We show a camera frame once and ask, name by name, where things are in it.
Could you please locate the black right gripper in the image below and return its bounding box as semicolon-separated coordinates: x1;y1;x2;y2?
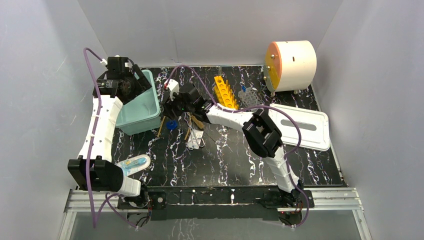
161;89;194;122

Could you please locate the brown test tube brush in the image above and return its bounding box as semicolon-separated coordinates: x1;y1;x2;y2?
191;115;205;130

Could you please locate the blue round cap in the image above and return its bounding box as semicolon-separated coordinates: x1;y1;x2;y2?
165;120;178;130

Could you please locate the large clear glass test tube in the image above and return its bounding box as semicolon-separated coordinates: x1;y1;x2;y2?
218;66;223;77

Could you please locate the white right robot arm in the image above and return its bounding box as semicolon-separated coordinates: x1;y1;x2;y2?
162;82;302;207

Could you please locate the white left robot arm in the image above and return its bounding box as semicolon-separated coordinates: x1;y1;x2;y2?
67;55;152;208

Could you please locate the yellow test tube rack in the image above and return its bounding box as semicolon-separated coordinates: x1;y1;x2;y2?
214;75;239;110

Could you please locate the brown rubber tubing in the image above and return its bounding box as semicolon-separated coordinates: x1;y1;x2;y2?
156;116;167;138

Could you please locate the teal plastic bin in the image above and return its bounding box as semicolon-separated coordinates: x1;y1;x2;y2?
115;69;161;136

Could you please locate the clear acrylic tube rack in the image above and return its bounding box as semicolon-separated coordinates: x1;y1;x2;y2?
237;87;264;108

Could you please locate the packaged blue pipette bulb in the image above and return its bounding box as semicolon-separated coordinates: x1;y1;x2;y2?
116;154;151;177

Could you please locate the cream cylindrical drum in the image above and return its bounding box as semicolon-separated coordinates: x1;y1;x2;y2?
264;40;317;93

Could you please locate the white plastic bin lid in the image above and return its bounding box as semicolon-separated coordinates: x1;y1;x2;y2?
268;103;330;151

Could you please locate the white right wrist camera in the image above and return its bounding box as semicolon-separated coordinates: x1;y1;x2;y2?
164;79;180;101

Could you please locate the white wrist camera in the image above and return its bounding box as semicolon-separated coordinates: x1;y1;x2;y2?
100;58;108;66
164;79;180;101

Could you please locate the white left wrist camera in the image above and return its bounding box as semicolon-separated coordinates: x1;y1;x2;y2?
100;58;108;66

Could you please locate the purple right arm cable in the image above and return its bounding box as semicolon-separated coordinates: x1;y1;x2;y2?
163;65;311;228

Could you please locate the aluminium frame rail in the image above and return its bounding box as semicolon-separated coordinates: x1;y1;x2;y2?
64;186;364;213

